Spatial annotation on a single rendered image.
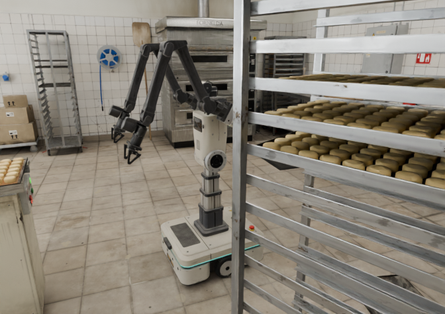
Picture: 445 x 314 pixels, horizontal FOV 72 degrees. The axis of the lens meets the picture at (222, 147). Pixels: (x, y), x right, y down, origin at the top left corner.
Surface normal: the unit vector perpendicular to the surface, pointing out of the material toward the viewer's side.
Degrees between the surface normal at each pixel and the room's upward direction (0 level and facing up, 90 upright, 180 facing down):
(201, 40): 90
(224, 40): 90
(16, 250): 90
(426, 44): 90
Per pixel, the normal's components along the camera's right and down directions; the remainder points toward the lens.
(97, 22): 0.33, 0.27
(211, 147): 0.45, 0.43
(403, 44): -0.67, 0.22
